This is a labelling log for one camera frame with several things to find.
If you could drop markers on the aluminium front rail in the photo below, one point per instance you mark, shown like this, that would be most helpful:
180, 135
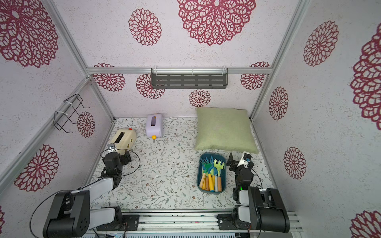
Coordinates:
176, 222

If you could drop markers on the teal plastic storage box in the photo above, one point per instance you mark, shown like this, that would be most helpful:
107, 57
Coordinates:
223, 172

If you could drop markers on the black wire wall rack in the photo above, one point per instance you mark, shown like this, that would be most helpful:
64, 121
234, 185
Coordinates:
62, 118

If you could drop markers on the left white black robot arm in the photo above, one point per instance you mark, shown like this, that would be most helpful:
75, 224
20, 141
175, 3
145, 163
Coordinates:
70, 215

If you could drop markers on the light green rake wooden handle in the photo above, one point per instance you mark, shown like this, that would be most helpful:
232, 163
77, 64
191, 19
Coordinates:
219, 166

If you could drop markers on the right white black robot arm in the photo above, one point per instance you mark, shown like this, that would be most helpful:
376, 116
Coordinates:
256, 208

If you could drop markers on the green square pillow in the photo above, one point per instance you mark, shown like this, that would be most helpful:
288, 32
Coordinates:
225, 129

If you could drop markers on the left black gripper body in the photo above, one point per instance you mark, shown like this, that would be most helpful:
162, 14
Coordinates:
124, 160

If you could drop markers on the small blue rake yellow handle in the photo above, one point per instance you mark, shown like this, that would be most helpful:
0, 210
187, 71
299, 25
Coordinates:
209, 176

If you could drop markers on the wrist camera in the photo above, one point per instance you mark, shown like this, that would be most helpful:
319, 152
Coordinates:
245, 159
111, 147

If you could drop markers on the grey wall shelf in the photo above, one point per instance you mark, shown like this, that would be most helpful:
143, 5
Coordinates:
189, 79

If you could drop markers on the cream toy tissue box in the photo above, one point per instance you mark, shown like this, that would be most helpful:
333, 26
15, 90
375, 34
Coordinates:
124, 140

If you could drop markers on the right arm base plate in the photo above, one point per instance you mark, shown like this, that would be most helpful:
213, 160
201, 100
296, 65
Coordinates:
228, 222

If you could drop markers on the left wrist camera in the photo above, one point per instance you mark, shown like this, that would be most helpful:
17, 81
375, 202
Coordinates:
111, 147

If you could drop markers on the light green trowel wooden handle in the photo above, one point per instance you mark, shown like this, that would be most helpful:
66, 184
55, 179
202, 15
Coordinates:
206, 183

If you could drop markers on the purple toy toaster box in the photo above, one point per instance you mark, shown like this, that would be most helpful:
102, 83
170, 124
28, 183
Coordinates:
154, 126

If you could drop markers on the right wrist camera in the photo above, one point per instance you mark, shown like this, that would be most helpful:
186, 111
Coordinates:
245, 159

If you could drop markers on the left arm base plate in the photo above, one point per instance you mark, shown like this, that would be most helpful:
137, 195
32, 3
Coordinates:
124, 223

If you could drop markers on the light blue rake white handle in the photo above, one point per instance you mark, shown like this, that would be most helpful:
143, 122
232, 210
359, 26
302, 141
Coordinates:
215, 177

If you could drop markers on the dark green rake wooden handle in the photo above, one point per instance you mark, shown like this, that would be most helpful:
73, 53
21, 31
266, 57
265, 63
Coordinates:
207, 164

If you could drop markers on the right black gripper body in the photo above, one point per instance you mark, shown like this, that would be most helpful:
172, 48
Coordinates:
238, 166

